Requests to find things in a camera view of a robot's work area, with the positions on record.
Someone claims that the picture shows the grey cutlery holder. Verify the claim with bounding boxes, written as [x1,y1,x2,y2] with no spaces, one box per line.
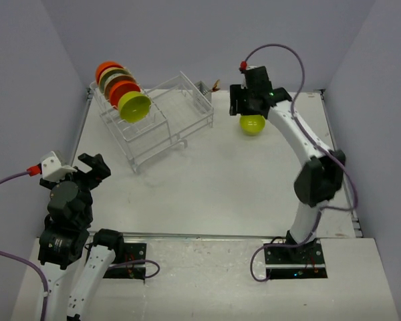
[194,81,212,100]

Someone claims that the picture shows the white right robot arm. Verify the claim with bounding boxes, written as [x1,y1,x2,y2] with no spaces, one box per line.
[229,63,346,263]

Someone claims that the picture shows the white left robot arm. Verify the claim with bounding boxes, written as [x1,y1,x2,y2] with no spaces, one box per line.
[38,151,126,320]

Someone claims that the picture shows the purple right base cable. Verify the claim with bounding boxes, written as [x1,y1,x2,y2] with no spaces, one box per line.
[250,245,305,285]

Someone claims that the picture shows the lime green bowl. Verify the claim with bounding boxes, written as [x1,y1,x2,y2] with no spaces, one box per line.
[239,115,265,136]
[118,91,151,123]

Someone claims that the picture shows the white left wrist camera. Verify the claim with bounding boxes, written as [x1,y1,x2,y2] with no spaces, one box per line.
[40,150,77,183]

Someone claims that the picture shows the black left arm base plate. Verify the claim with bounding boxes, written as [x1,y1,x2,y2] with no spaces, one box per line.
[104,243,147,280]

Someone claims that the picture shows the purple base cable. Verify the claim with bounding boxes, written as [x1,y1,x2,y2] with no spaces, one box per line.
[250,245,305,285]
[108,259,161,279]

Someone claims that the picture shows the orange bowl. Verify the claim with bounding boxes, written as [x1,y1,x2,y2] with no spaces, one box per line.
[95,61,123,82]
[109,80,141,110]

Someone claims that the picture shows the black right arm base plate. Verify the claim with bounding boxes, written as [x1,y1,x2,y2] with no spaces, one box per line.
[264,242,327,280]

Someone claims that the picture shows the brown wooden spoon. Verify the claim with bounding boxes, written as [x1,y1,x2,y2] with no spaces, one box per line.
[211,80,221,92]

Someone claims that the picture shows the white wire dish rack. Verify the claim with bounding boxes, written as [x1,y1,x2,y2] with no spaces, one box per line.
[90,72,214,173]

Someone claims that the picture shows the patterned beige bowl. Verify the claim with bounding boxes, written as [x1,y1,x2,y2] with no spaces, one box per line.
[102,73,136,96]

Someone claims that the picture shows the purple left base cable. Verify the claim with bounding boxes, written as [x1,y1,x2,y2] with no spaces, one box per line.
[108,259,161,279]

